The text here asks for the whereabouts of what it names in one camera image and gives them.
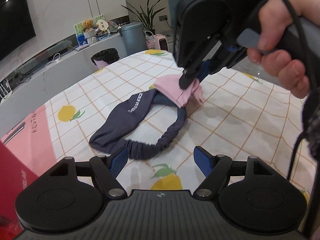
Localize pink woven basket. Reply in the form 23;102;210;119
144;30;156;49

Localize navy headband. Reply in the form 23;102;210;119
89;89;188;160

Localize black television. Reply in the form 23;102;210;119
0;0;36;62

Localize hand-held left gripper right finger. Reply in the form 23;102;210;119
192;145;272;198

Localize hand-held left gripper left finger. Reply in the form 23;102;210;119
47;147;126;198

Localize brown teddy bear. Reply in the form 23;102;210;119
82;18;94;32

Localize white cable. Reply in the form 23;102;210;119
46;52;62;66

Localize long leaf potted plant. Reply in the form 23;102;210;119
121;0;167;31

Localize white wifi router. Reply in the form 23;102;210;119
0;78;13;101

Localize pink cloth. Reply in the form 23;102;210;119
153;74;203;109

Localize person's right hand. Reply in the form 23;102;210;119
246;0;320;99

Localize black cable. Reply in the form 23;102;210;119
271;0;320;181

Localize pink space heater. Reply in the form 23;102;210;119
153;33;169;51

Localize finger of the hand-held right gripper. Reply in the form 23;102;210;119
197;42;248;83
178;35;218;91

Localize marble tv console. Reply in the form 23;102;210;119
0;31;129;140

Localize grey lidded trash can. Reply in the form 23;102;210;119
120;22;148;56

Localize red storage box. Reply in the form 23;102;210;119
0;139;40;240

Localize decorative plate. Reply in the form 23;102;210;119
106;21;118;34

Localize teddy bear and toys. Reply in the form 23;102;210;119
73;15;106;43

